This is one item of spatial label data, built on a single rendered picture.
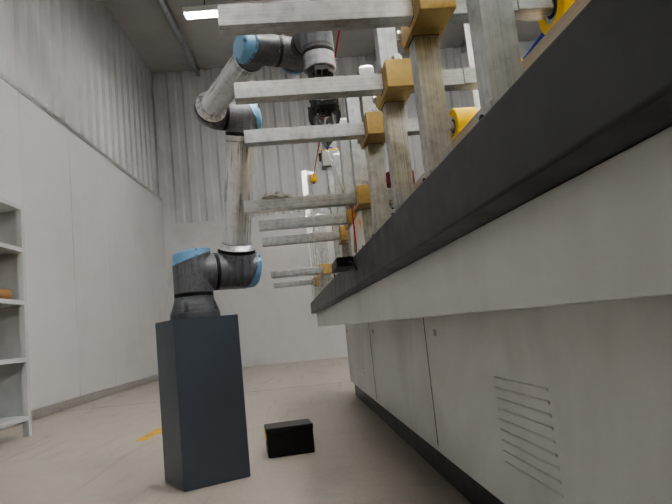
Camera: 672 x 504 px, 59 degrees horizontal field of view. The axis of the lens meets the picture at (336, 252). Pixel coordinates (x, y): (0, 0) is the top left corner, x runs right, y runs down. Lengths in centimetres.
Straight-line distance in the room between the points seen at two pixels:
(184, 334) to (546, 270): 179
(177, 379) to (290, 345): 739
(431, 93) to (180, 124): 962
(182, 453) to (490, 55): 187
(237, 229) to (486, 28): 181
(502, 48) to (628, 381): 47
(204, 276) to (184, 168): 791
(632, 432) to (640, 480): 6
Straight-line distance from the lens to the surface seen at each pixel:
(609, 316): 89
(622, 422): 91
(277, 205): 153
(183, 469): 226
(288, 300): 957
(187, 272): 232
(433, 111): 87
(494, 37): 64
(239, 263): 235
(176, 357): 222
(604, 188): 47
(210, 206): 991
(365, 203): 151
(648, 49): 36
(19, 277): 454
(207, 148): 1017
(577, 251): 51
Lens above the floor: 52
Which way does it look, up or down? 7 degrees up
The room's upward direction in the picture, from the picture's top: 6 degrees counter-clockwise
